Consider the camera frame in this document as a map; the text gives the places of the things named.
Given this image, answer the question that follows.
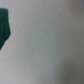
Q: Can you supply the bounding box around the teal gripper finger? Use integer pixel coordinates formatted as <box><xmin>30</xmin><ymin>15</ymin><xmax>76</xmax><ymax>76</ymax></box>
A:
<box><xmin>0</xmin><ymin>8</ymin><xmax>11</xmax><ymax>50</ymax></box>

